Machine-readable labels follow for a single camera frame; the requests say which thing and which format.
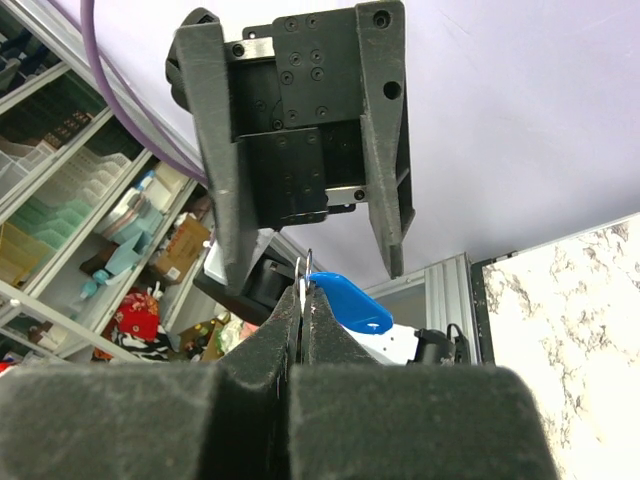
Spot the aluminium frame extrusion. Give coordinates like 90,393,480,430
366,253,481,364

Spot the silver keyring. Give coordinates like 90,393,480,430
294,249,313,293

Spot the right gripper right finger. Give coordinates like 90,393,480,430
289,290,558,479

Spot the blue key tag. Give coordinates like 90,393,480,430
310,272,394,335

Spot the storage shelf with clutter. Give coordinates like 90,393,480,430
0,0,261,366

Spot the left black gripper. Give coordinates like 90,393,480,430
174,1,415,295

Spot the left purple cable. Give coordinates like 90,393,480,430
79,0,211,184

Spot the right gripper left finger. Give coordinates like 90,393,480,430
1,289,300,479

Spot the cardboard box on shelf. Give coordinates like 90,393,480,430
149,213,210,285

